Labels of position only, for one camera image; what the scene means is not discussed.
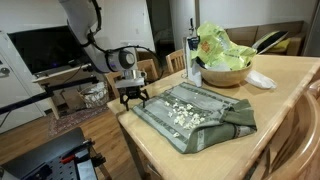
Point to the green patterned kitchen towel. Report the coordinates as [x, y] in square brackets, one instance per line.
[206, 133]

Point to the striped green black pillow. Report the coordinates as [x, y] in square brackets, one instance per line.
[271, 40]

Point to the wooden chair back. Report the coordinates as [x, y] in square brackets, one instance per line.
[300, 156]

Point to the scattered white popcorn pile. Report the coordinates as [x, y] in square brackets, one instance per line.
[181, 115]

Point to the black stand bar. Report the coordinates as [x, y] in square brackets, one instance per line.
[23, 101]

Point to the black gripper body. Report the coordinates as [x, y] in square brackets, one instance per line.
[132, 92]

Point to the round metal door knob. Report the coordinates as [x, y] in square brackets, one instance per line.
[4, 71]

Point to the white television stand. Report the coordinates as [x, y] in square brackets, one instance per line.
[66, 71]

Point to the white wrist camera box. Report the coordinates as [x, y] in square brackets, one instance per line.
[130, 83]

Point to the brown wooden sofa bench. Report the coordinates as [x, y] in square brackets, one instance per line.
[295, 45]

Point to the black flat screen television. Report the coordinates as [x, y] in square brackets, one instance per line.
[40, 50]

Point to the yellow pillow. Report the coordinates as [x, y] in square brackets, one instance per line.
[282, 46]

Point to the small black camera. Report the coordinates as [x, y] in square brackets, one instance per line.
[88, 67]

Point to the white standing paper packet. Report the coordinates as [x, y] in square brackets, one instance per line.
[193, 75]

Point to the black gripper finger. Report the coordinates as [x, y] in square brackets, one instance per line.
[144, 96]
[125, 101]

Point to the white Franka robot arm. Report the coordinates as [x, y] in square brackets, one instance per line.
[83, 20]

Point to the light green snack bag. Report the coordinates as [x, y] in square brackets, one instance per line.
[226, 53]

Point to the white door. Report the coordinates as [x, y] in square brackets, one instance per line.
[13, 86]

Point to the round wooden bowl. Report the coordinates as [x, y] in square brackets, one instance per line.
[226, 78]

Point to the wicker basket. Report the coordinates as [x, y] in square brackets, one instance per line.
[95, 96]

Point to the patterned floor rug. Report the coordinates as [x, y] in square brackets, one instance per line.
[70, 121]

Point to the brown cardboard box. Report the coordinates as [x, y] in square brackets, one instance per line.
[71, 100]

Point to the black perforated tool cart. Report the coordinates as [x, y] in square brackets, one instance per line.
[40, 153]

